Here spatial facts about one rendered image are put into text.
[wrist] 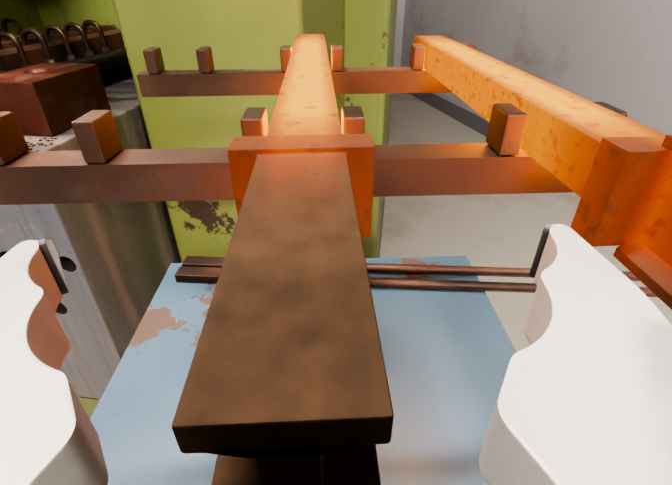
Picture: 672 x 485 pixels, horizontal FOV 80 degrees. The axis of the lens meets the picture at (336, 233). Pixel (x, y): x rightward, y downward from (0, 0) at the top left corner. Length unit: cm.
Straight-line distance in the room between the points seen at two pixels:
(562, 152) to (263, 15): 47
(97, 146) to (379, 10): 85
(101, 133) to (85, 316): 50
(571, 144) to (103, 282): 60
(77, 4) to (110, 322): 72
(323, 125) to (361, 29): 85
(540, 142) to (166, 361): 38
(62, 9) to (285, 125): 102
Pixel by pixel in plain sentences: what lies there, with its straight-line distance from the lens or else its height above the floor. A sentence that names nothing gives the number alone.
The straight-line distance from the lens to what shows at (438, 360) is 43.
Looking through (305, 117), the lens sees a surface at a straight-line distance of 18.
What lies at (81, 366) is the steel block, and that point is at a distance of 79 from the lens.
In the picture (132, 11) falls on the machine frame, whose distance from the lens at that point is 67.
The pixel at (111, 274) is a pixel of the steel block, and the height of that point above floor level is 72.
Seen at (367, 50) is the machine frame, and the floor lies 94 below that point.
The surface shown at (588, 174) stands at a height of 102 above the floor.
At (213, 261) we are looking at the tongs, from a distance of 55.
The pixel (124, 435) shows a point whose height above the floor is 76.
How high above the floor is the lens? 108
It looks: 32 degrees down
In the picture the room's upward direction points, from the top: straight up
